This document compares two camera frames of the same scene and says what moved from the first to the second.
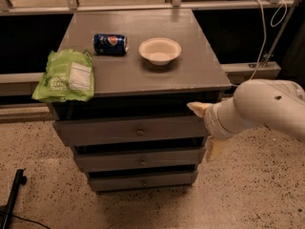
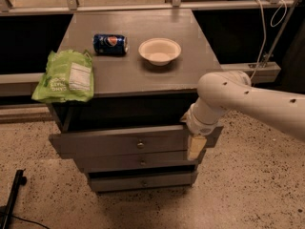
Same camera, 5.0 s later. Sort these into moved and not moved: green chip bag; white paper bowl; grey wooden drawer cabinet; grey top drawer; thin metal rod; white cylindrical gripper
Moved: white cylindrical gripper; grey top drawer
Not moved: white paper bowl; thin metal rod; green chip bag; grey wooden drawer cabinet
